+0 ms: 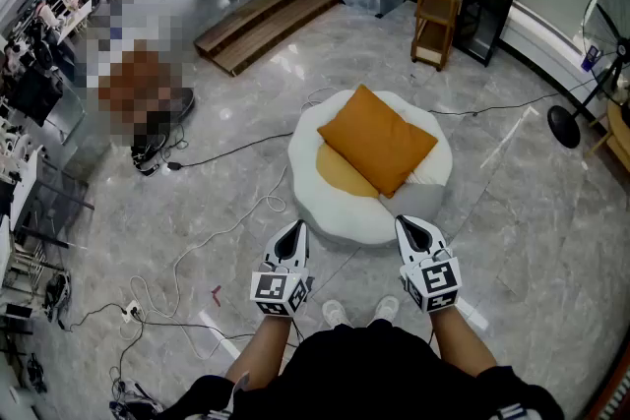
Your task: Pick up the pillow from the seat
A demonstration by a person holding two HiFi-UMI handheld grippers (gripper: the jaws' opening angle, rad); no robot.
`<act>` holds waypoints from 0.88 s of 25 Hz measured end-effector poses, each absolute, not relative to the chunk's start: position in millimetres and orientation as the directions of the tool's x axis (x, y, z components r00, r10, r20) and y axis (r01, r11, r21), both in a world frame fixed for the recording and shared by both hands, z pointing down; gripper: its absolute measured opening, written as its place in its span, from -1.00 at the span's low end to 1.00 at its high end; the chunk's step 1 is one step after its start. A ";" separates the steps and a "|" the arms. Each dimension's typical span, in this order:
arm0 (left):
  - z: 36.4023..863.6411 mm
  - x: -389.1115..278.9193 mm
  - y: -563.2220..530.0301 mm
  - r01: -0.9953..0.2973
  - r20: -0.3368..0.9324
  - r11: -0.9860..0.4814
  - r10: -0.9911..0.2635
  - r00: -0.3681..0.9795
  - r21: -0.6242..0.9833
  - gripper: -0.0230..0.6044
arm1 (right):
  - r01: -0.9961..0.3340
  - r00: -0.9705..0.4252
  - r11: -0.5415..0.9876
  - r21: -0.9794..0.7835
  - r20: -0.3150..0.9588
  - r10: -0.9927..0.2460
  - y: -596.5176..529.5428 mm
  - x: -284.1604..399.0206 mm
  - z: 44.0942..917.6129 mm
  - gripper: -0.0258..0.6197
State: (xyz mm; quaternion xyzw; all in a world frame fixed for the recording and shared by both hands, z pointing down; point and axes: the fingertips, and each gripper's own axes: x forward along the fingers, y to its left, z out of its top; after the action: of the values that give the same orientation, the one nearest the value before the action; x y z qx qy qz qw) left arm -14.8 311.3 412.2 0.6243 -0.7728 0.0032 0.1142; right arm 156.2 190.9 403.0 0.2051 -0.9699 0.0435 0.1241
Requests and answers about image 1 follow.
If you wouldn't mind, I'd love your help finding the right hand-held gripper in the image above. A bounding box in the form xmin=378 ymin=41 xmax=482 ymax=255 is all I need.
xmin=394 ymin=214 xmax=463 ymax=314

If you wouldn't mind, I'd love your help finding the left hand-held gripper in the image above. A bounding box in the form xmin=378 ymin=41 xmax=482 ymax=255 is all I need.
xmin=249 ymin=219 xmax=315 ymax=317

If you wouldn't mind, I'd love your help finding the white round egg-shaped seat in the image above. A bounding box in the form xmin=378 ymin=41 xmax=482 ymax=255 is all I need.
xmin=286 ymin=89 xmax=455 ymax=247

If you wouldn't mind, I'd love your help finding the orange pillow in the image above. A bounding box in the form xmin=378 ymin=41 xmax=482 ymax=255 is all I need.
xmin=316 ymin=84 xmax=440 ymax=200

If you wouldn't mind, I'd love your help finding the person's right forearm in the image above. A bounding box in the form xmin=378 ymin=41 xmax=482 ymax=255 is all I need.
xmin=429 ymin=303 xmax=499 ymax=380

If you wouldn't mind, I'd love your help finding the person's left forearm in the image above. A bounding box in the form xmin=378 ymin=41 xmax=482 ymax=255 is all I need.
xmin=224 ymin=312 xmax=292 ymax=390

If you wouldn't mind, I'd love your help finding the grey cushion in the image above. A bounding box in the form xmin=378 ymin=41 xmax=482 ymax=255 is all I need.
xmin=392 ymin=183 xmax=447 ymax=223

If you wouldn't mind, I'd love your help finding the person's right white shoe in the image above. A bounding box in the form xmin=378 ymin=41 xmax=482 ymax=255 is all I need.
xmin=372 ymin=295 xmax=401 ymax=324

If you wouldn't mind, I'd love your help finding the person's white shoe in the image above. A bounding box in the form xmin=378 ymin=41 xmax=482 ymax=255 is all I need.
xmin=321 ymin=299 xmax=352 ymax=330
xmin=372 ymin=295 xmax=401 ymax=324

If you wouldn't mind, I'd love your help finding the person's left white shoe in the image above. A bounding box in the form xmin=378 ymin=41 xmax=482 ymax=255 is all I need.
xmin=321 ymin=299 xmax=352 ymax=330

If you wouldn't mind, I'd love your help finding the person's black clothing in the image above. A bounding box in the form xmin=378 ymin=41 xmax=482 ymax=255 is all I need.
xmin=161 ymin=323 xmax=566 ymax=420

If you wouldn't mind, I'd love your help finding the white power strip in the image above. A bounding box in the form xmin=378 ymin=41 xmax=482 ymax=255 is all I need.
xmin=120 ymin=299 xmax=145 ymax=325

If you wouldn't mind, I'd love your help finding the black and white bag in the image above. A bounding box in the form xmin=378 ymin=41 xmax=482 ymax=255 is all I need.
xmin=108 ymin=378 xmax=166 ymax=420

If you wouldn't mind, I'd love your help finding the light wooden table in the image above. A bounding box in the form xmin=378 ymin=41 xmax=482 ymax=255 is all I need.
xmin=584 ymin=99 xmax=630 ymax=174

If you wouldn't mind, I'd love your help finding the wooden step platform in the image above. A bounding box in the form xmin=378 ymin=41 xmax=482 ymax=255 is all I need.
xmin=193 ymin=0 xmax=345 ymax=78

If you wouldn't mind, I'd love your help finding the wooden shelf trolley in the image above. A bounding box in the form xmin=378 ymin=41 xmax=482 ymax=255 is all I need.
xmin=409 ymin=0 xmax=471 ymax=73

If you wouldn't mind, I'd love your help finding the black bundle of gear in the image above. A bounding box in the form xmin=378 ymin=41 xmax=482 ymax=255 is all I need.
xmin=42 ymin=271 xmax=74 ymax=322

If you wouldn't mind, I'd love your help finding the glass-top table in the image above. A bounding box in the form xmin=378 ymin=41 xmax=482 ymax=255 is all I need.
xmin=8 ymin=78 xmax=95 ymax=253

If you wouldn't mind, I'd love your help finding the black glass-door cabinet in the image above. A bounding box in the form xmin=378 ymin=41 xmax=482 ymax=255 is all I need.
xmin=452 ymin=0 xmax=531 ymax=68

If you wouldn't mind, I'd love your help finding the small blue box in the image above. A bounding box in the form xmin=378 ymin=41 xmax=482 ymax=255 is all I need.
xmin=580 ymin=45 xmax=603 ymax=74

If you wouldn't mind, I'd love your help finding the black standing fan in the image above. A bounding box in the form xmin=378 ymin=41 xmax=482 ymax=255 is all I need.
xmin=546 ymin=0 xmax=630 ymax=150

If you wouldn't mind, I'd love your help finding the long white floor cable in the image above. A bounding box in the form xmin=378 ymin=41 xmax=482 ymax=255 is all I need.
xmin=128 ymin=164 xmax=290 ymax=361

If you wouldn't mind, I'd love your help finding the long black floor cable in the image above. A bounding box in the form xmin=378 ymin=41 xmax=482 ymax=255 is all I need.
xmin=166 ymin=131 xmax=295 ymax=172

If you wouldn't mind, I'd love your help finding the short white looped cable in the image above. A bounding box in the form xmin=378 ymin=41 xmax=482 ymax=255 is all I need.
xmin=300 ymin=86 xmax=337 ymax=112

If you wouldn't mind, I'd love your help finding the thin black floor cable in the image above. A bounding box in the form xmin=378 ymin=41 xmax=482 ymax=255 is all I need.
xmin=427 ymin=77 xmax=598 ymax=117

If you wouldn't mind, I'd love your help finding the tangled black floor cable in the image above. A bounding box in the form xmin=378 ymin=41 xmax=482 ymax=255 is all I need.
xmin=57 ymin=301 xmax=258 ymax=402

